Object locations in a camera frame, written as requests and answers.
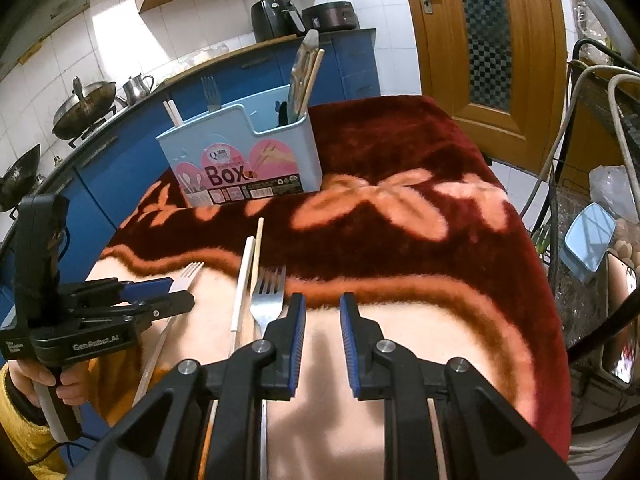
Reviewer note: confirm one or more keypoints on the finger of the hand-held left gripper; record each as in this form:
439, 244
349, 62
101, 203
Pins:
150, 287
170, 305

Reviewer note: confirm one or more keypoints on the small blue mirror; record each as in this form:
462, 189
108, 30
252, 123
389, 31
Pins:
587, 240

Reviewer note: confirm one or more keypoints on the black air fryer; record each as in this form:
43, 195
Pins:
275, 17

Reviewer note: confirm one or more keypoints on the person's left hand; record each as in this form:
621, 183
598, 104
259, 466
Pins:
75, 385

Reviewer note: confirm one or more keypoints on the smartphone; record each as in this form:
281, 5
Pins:
620, 320

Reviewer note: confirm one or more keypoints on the metal fork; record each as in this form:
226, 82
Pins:
187, 275
211, 92
267, 300

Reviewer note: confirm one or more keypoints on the black wok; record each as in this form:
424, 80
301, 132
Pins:
17, 180

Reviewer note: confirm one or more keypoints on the metal kettle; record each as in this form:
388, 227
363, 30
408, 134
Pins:
136, 87

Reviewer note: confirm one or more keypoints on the wok with metal lid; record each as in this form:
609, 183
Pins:
82, 110

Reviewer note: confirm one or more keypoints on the clear plastic bag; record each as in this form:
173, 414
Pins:
612, 190

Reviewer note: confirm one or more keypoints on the light blue utensil box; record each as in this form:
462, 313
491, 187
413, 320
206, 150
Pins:
280, 160

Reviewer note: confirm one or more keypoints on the wooden door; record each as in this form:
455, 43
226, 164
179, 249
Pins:
440, 60

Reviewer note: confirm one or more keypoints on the red floral blanket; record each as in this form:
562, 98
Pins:
400, 260

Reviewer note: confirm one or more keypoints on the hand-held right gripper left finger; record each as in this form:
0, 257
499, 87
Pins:
297, 340

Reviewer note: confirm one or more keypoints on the wooden chopstick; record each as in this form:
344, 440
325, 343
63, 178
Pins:
312, 80
434, 435
257, 250

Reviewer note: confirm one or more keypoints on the black spoon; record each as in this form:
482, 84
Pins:
282, 112

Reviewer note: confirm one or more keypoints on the dark rice cooker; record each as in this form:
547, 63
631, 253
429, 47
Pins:
330, 17

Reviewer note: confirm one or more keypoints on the white and tan chopstick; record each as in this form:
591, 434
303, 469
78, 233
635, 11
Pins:
170, 112
242, 285
177, 112

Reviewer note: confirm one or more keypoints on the black metal rack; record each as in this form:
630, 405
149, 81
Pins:
575, 135

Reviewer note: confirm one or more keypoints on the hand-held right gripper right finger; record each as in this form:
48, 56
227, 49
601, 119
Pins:
348, 345

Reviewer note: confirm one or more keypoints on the person's left forearm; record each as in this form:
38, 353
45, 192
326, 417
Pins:
25, 435

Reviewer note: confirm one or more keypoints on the range hood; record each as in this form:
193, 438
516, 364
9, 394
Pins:
35, 0

